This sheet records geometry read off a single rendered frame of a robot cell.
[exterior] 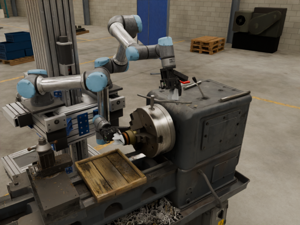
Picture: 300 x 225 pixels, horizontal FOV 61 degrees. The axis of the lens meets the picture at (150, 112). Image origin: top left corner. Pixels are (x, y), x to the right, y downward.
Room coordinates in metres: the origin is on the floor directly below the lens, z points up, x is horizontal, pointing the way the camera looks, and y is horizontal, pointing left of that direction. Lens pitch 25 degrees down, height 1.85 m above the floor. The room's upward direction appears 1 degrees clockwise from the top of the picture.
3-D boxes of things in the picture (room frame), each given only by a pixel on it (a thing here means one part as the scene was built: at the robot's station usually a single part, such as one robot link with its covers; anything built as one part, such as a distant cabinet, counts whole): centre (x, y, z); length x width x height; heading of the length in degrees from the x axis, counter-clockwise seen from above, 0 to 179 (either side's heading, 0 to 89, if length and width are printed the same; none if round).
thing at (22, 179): (1.01, 0.55, 0.90); 0.47 x 0.30 x 0.06; 34
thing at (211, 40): (9.45, -2.07, 0.22); 1.25 x 0.86 x 0.44; 144
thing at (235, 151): (1.62, -0.33, 0.43); 0.60 x 0.48 x 0.86; 124
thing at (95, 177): (1.22, 0.24, 0.89); 0.36 x 0.30 x 0.04; 34
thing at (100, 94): (1.60, 0.32, 1.19); 0.12 x 0.11 x 0.49; 90
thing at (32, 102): (1.61, 0.74, 1.21); 0.15 x 0.15 x 0.10
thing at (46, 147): (1.10, 0.55, 1.13); 0.08 x 0.08 x 0.03
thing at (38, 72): (1.60, 0.74, 1.33); 0.13 x 0.12 x 0.14; 0
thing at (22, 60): (7.60, 3.87, 0.39); 1.20 x 0.80 x 0.79; 150
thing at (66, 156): (1.12, 0.52, 0.99); 0.20 x 0.10 x 0.05; 124
